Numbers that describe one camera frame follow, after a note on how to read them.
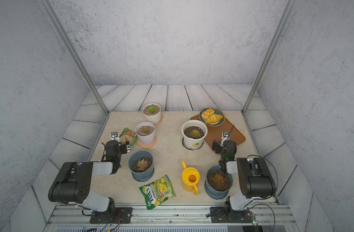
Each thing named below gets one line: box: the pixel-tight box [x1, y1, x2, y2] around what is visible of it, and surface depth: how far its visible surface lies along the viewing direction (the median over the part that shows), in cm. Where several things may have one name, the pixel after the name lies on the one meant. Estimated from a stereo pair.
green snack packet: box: [118, 127, 138, 146], surface depth 107 cm
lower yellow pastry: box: [205, 113, 224, 124], surface depth 113 cm
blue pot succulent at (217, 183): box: [204, 165, 234, 200], surface depth 78 cm
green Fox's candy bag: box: [139, 174, 177, 210], surface depth 80 cm
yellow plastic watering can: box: [181, 160, 201, 196], surface depth 77 cm
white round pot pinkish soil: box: [134, 121, 156, 145], surface depth 98 cm
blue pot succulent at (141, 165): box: [128, 150, 155, 183], surface depth 85 cm
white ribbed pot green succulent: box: [142, 102, 162, 124], surface depth 109 cm
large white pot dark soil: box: [181, 119, 208, 150], surface depth 97 cm
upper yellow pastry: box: [201, 108, 215, 120], surface depth 117 cm
